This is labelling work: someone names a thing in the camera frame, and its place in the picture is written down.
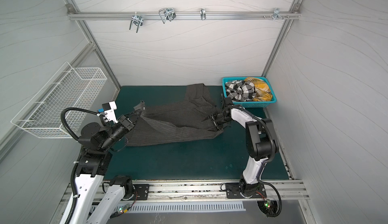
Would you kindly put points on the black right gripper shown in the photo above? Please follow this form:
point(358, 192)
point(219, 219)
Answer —
point(221, 118)

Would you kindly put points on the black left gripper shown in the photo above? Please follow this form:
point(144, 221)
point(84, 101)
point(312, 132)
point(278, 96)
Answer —
point(126, 123)

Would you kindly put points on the dark grey pinstriped shirt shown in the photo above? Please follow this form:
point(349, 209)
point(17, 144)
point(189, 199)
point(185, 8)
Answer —
point(191, 119)

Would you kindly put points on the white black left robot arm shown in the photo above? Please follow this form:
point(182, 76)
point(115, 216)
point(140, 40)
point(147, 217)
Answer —
point(90, 168)

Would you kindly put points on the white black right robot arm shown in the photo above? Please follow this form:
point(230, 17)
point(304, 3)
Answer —
point(260, 144)

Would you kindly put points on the black white checkered shirt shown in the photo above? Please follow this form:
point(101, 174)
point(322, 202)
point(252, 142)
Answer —
point(240, 90)

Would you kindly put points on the yellow plaid shirt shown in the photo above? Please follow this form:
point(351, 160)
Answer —
point(262, 92)

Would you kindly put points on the white slotted vent strip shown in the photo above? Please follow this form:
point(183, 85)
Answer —
point(188, 207)

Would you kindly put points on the metal u-bolt clamp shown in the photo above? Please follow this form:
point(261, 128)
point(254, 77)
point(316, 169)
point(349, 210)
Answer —
point(136, 22)

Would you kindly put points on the metal double hook clamp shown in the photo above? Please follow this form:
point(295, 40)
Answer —
point(167, 14)

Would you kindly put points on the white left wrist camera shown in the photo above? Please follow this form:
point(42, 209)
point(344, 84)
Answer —
point(108, 112)

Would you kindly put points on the white wire wall basket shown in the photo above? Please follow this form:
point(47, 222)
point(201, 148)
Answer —
point(68, 87)

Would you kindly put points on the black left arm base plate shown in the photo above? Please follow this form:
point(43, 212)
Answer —
point(140, 192)

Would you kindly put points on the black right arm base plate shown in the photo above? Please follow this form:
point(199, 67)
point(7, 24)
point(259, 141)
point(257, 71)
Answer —
point(241, 190)

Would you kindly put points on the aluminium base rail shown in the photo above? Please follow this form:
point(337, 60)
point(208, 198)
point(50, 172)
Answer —
point(209, 190)

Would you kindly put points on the aluminium top cross rail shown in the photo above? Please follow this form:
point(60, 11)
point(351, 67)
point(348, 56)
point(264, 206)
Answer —
point(154, 16)

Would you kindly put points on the small metal ring clamp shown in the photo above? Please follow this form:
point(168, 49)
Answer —
point(203, 14)

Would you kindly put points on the metal bracket with bolts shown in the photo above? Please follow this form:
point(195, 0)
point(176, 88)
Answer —
point(276, 15)

